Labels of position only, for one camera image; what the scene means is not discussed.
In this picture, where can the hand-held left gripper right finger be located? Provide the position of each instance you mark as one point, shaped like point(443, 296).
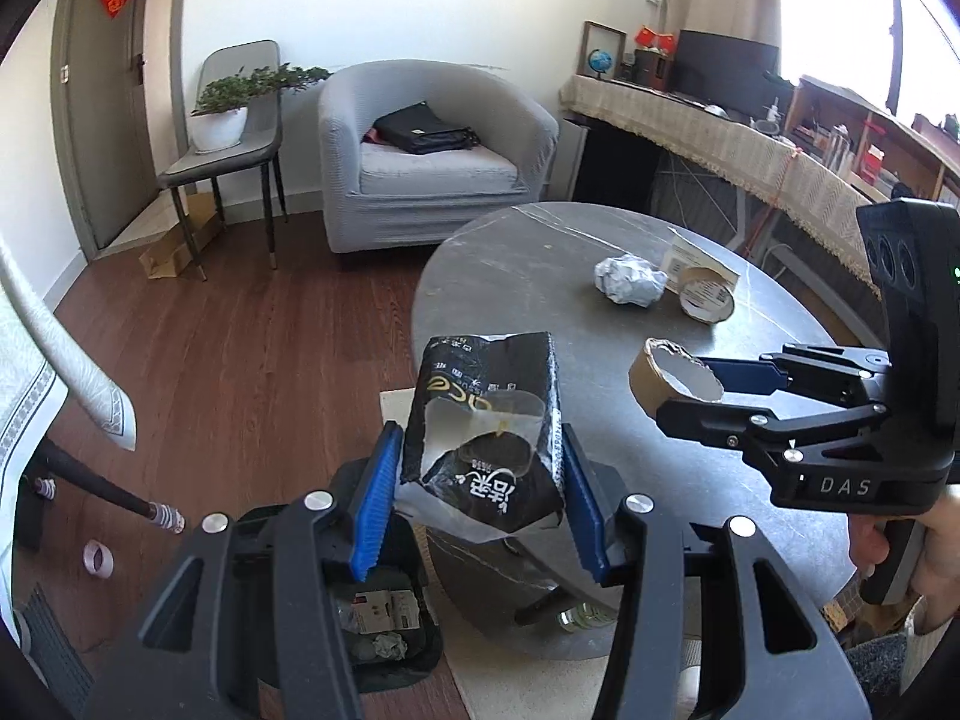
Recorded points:
point(581, 510)

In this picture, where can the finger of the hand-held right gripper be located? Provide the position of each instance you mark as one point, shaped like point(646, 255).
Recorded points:
point(705, 420)
point(742, 375)

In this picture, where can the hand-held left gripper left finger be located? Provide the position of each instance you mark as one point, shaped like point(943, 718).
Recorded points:
point(375, 510)

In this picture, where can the black trash bin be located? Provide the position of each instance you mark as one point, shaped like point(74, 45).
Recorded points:
point(412, 540)

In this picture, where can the brown tape roll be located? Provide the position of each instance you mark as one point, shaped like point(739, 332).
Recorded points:
point(709, 296)
point(645, 375)

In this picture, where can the small cardboard box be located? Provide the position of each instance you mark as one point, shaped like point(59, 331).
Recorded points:
point(694, 247)

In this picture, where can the torn black packaging bag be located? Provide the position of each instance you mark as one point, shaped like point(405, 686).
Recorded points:
point(487, 390)

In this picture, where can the person's right forearm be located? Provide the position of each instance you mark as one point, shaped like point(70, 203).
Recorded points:
point(937, 667)

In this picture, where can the person's right hand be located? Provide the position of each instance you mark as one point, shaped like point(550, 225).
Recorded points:
point(941, 555)

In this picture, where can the plastic bottle with green cap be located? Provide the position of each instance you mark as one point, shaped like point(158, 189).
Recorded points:
point(589, 617)

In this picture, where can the round grey marble coffee table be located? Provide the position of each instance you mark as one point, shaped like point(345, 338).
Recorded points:
point(525, 277)

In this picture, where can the desk with beige fringed cloth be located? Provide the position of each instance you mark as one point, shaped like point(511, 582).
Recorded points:
point(712, 139)

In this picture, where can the wooden shelf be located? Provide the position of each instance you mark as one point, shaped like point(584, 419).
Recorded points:
point(832, 127)

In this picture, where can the black table leg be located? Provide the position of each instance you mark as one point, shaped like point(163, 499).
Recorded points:
point(45, 489)
point(105, 491)

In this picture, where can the white panel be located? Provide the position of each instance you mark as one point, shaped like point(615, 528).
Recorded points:
point(571, 161)

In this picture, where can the lilac tape roll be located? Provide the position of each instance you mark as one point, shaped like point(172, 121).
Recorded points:
point(97, 559)

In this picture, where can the person's leg in grey pants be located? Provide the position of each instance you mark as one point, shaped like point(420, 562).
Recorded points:
point(877, 667)

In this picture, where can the black monitor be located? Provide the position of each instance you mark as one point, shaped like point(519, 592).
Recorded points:
point(724, 67)

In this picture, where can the grey armchair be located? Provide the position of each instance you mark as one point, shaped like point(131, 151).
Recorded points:
point(420, 195)

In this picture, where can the dark wooden speaker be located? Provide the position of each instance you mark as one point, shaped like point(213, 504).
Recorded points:
point(651, 69)

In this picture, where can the flat cardboard box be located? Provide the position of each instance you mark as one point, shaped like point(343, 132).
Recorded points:
point(176, 240)

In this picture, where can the small blue globe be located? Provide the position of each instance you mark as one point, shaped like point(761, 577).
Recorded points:
point(600, 61)

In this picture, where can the black box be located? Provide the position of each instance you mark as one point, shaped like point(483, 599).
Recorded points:
point(30, 525)

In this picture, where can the dark ribbed floor mat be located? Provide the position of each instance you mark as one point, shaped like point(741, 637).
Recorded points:
point(56, 645)

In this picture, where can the small red flags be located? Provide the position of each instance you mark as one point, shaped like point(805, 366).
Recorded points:
point(654, 37)

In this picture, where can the bright window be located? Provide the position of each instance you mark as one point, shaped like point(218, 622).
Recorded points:
point(847, 15)

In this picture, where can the grey chair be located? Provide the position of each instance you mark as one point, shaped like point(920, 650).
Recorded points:
point(225, 157)

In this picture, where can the black handbag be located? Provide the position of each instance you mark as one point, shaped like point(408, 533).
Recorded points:
point(420, 127)

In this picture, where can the potted plant in white pot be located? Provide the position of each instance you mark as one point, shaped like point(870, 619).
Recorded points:
point(217, 127)

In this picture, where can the grey door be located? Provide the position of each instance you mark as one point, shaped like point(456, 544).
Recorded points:
point(97, 127)

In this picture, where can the wooden picture frame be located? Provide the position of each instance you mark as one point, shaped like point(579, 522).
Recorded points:
point(616, 41)

